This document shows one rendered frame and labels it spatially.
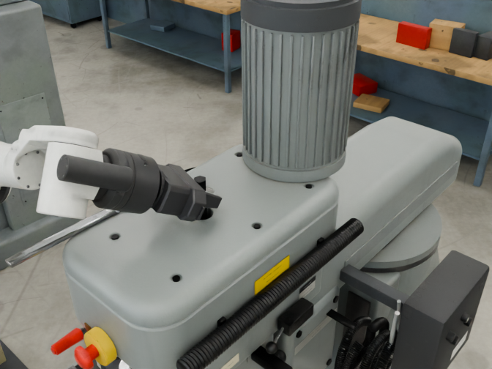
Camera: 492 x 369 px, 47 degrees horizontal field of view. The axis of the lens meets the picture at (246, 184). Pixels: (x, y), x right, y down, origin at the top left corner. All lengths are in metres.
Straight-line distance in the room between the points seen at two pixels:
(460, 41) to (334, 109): 3.77
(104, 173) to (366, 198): 0.66
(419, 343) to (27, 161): 0.73
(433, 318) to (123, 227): 0.55
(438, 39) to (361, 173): 3.55
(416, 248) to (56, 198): 0.93
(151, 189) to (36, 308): 2.86
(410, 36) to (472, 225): 1.58
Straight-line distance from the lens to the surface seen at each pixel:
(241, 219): 0.93
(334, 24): 0.91
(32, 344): 3.45
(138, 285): 0.83
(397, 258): 1.40
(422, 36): 4.76
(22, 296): 3.76
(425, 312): 1.05
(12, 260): 0.91
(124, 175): 0.77
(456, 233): 4.18
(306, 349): 1.25
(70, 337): 1.03
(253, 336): 1.02
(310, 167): 1.01
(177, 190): 0.84
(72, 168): 0.74
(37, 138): 0.82
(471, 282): 1.13
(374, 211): 1.26
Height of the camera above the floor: 2.45
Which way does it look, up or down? 33 degrees down
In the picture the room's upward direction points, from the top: 1 degrees counter-clockwise
